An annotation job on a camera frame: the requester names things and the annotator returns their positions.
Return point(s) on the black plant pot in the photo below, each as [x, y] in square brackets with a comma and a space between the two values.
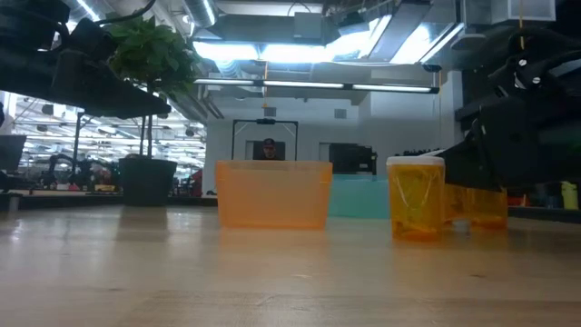
[147, 181]

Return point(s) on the teal plastic bin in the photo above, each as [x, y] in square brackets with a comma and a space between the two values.
[358, 197]

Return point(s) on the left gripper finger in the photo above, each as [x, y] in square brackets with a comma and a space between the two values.
[127, 104]

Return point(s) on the black monitor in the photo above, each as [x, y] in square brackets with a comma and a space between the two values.
[10, 154]

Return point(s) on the orange plastic bin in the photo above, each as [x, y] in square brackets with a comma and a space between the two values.
[272, 195]

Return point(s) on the person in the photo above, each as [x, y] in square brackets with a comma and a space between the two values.
[268, 150]

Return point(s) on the black aluminium frame rail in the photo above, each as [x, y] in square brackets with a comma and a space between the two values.
[199, 202]

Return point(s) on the long ceiling light fixture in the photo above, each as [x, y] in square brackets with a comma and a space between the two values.
[304, 84]

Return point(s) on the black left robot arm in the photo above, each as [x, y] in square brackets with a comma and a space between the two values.
[27, 68]

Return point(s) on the green leafy plant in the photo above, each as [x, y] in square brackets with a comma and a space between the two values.
[154, 54]

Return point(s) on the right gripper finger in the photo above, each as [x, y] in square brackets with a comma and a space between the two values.
[522, 145]

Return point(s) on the black equipment box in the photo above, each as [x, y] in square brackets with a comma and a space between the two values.
[351, 159]

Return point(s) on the large amber pill bottle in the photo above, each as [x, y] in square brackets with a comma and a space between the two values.
[416, 204]
[481, 209]

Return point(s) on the black rig frame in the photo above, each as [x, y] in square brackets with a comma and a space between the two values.
[265, 121]

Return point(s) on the yellow-green drink bottle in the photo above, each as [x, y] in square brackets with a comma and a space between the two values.
[569, 195]

